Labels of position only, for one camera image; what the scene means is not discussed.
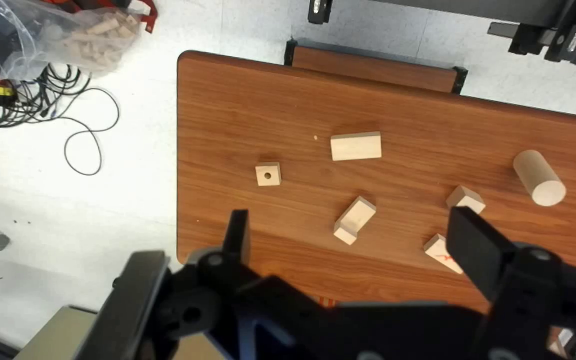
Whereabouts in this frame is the rectangular wooden block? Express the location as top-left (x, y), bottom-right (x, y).
top-left (331, 133), bottom-right (382, 163)

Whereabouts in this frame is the plastic bag of wooden blocks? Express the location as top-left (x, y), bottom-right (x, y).
top-left (0, 0), bottom-right (141, 80)

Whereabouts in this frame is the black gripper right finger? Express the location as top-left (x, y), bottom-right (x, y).
top-left (449, 206), bottom-right (518, 304)

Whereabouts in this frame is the notched wooden block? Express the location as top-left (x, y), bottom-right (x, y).
top-left (332, 197), bottom-right (377, 247)

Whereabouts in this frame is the wooden cube with hole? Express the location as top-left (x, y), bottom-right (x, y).
top-left (254, 163), bottom-right (282, 186)

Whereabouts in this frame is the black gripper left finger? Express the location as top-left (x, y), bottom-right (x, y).
top-left (223, 210), bottom-right (251, 265)

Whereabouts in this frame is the wooden block with red marks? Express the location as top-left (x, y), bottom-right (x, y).
top-left (425, 235), bottom-right (463, 275)

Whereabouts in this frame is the wooden table leg base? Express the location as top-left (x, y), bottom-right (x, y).
top-left (285, 40), bottom-right (469, 95)

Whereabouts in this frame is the wooden cylinder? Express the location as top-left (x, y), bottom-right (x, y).
top-left (512, 151), bottom-right (568, 208)

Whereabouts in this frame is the black cable bundle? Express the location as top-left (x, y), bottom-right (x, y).
top-left (0, 62), bottom-right (123, 179)

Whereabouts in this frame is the small plain wooden cube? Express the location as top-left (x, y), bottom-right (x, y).
top-left (446, 186), bottom-right (487, 214)

